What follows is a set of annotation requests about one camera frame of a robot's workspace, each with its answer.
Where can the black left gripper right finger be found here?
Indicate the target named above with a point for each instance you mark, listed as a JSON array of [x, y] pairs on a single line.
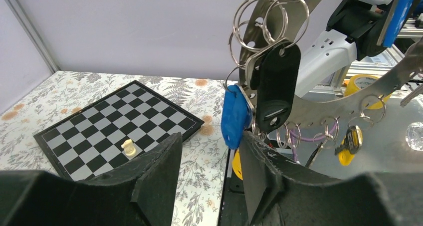
[[281, 192]]

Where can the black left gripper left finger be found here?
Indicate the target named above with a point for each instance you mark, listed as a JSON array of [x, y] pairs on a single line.
[[140, 192]]

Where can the yellow key tag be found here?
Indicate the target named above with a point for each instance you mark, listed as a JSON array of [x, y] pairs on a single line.
[[350, 145]]

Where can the blue key tag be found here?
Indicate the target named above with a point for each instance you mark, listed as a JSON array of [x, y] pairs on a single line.
[[236, 116]]

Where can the black car key fob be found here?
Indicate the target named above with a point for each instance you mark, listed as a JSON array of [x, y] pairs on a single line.
[[278, 73]]

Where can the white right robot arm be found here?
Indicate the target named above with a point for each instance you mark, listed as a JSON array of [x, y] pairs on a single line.
[[356, 29]]

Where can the white chess piece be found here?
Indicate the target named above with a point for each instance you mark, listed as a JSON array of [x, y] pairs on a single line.
[[129, 148]]

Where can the black white chessboard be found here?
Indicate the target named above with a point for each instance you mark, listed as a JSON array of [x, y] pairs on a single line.
[[88, 143]]

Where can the yellow tape roll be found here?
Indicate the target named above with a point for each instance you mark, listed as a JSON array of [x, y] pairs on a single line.
[[359, 82]]

